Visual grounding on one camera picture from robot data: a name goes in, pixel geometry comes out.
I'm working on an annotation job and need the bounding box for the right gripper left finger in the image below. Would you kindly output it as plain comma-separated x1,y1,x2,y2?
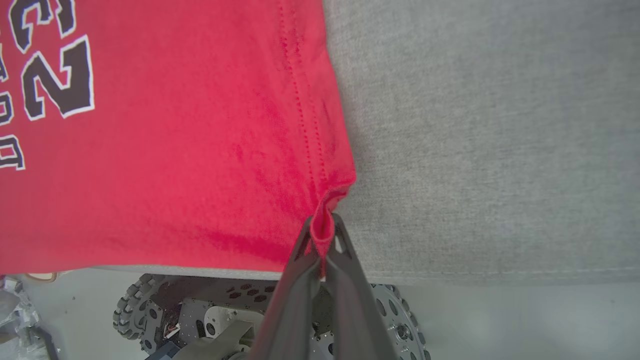
249,215,322,360

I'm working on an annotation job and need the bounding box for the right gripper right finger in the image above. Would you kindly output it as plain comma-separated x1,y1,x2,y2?
324,213,402,360

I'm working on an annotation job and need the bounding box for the red jersey with white sleeves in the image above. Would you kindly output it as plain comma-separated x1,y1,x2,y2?
0,0,357,278

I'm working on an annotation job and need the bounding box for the grey omni wheel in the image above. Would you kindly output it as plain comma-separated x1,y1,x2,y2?
112,273,168,342
370,283,432,360

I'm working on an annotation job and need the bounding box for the robot wheeled base chassis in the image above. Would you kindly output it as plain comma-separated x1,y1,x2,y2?
140,274,401,360

